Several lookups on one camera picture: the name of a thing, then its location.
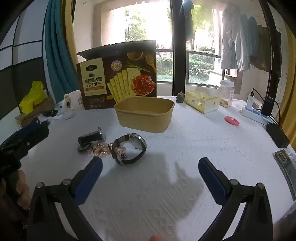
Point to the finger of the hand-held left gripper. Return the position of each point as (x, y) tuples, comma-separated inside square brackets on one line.
[(26, 131), (38, 135)]

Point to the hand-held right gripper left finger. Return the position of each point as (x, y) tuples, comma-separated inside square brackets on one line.
[(89, 180)]

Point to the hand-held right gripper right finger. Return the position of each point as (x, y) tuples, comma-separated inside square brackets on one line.
[(211, 180)]

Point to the brown paper bowl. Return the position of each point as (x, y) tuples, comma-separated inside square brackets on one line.
[(143, 120)]

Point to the person's left hand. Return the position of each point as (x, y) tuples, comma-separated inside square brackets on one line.
[(23, 190)]

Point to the cardboard box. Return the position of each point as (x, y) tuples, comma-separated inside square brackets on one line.
[(25, 118)]

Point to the yellow plastic bag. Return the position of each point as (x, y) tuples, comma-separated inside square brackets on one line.
[(32, 98)]

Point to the white astronaut figurine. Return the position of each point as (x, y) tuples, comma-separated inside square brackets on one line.
[(67, 107)]

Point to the white mug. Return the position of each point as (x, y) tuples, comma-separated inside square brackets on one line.
[(75, 98)]

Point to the red round disc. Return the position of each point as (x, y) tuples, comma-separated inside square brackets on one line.
[(231, 120)]

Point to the clear phone case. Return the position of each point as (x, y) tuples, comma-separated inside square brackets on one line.
[(286, 169)]

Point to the white power strip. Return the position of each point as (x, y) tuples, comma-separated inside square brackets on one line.
[(254, 114)]

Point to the yellow tissue pack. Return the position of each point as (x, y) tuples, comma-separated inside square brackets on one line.
[(203, 101)]

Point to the teal curtain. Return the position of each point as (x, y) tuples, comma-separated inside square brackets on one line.
[(57, 58)]

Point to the black power adapter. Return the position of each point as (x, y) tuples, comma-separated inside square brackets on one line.
[(277, 134)]

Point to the white charger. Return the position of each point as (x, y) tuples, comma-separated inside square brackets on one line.
[(250, 102)]

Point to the green figurine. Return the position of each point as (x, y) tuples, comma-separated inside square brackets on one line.
[(180, 97)]

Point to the clear plastic jar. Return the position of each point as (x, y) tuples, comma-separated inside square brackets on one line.
[(226, 92)]

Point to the black charger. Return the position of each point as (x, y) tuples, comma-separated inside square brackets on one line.
[(268, 105)]

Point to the brown cracker box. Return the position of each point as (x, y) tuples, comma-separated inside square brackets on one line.
[(129, 78)]

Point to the yellow curtain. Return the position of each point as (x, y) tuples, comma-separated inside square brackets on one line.
[(69, 27)]

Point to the hanging dark garment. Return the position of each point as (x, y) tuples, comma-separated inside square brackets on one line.
[(268, 51)]

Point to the hanging white shirt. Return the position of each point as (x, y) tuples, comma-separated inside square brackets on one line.
[(232, 39)]

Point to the hanging blue shirt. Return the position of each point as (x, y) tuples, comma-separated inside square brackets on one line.
[(253, 39)]

